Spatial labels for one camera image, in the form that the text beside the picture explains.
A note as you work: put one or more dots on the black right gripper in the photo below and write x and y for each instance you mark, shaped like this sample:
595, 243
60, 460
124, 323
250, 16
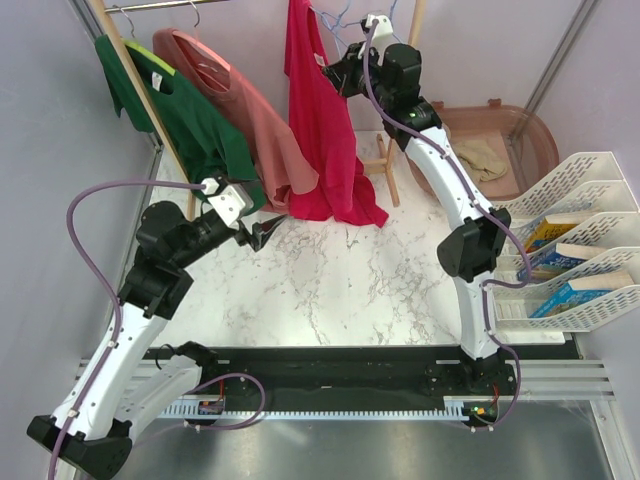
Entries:
342, 72

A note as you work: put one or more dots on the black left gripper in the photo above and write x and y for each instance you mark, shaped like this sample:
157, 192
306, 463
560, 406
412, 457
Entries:
260, 232

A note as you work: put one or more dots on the magenta t shirt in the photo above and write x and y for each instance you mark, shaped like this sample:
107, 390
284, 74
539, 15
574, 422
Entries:
320, 121

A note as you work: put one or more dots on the light blue wire hanger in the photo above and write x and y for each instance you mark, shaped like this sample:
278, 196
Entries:
365, 23
334, 23

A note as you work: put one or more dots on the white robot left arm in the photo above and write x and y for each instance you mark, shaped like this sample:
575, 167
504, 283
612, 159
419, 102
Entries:
96, 426

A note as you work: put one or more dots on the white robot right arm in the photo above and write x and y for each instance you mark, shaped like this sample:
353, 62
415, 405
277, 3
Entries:
390, 80

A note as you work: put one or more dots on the salmon pink t shirt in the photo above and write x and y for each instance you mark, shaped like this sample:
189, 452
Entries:
278, 159

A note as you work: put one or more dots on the green t shirt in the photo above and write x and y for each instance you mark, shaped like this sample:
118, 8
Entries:
205, 141

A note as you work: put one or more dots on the silver hanger under green shirt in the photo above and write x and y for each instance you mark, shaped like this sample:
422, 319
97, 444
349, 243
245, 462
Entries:
124, 12

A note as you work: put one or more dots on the wooden clothes rack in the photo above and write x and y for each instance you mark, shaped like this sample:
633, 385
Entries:
135, 78

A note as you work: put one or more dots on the beige crumpled garment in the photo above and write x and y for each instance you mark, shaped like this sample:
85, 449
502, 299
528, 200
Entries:
479, 160

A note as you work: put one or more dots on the pink translucent laundry basket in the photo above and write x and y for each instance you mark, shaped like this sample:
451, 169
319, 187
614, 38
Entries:
517, 135

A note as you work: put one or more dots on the yellow blue book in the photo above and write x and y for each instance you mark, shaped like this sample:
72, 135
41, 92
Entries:
552, 227

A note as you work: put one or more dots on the blue cover book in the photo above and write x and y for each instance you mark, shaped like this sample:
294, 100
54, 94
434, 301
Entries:
547, 264

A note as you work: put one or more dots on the white plastic file organizer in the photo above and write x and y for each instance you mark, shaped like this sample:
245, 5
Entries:
580, 228

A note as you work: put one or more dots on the light blue book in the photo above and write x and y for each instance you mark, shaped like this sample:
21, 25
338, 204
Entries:
581, 290

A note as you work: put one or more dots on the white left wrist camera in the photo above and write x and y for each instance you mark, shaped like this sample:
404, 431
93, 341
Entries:
230, 201

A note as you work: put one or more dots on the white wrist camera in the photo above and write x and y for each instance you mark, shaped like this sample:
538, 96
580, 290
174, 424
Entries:
380, 34
230, 201

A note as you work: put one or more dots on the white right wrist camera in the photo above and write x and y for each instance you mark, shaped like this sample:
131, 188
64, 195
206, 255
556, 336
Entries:
380, 34

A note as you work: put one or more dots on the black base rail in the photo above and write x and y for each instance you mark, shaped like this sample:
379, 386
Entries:
434, 371

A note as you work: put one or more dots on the white slotted cable duct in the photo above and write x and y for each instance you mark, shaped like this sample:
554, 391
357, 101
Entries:
193, 408

